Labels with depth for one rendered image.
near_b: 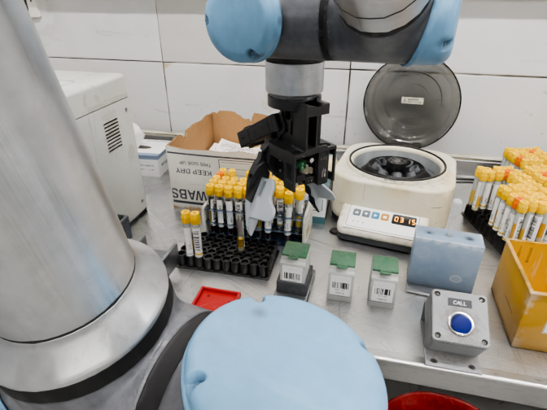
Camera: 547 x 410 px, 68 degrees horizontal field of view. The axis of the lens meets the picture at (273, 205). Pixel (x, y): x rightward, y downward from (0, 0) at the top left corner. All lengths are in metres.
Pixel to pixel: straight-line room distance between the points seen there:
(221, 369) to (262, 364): 0.02
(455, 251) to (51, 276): 0.58
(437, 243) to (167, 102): 0.88
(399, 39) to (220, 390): 0.28
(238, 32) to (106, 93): 0.46
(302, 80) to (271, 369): 0.36
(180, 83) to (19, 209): 1.06
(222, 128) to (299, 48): 0.76
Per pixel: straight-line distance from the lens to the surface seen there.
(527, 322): 0.66
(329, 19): 0.38
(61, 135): 0.21
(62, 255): 0.22
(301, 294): 0.66
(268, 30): 0.38
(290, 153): 0.52
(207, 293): 0.69
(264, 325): 0.26
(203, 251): 0.76
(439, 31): 0.37
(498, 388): 0.65
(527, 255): 0.75
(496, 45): 1.13
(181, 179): 0.92
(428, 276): 0.72
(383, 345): 0.63
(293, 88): 0.51
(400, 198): 0.81
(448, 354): 0.64
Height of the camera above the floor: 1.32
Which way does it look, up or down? 28 degrees down
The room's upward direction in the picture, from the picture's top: straight up
